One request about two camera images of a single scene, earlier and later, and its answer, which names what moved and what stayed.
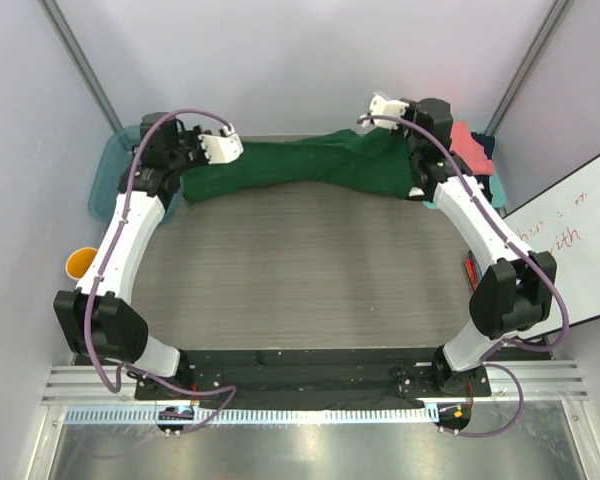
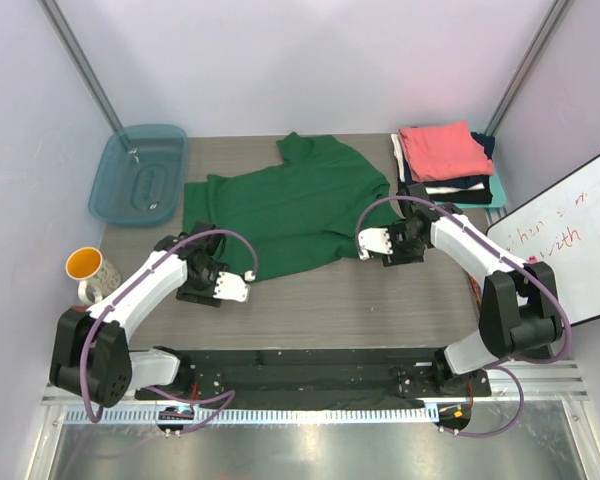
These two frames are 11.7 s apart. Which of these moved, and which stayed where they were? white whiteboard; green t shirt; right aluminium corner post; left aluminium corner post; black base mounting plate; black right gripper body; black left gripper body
Moved: green t shirt; black left gripper body; black right gripper body
Stayed: left aluminium corner post; white whiteboard; black base mounting plate; right aluminium corner post
